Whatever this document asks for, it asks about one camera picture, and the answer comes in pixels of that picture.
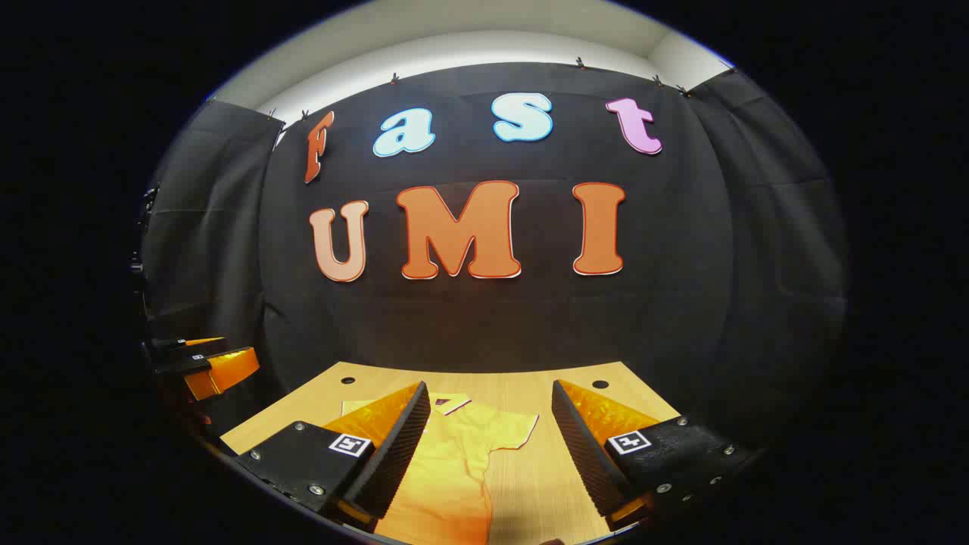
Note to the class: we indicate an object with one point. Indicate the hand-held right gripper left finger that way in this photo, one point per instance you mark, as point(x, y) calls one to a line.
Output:
point(401, 454)

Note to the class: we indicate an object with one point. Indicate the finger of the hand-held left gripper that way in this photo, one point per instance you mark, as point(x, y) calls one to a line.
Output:
point(170, 347)
point(223, 371)

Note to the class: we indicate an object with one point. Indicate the black backdrop cloth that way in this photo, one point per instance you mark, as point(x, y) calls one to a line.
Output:
point(492, 325)

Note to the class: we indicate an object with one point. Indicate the orange T-shirt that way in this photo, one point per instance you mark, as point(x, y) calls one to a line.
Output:
point(454, 469)

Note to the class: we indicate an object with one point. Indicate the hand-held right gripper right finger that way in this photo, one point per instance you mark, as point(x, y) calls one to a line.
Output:
point(587, 454)

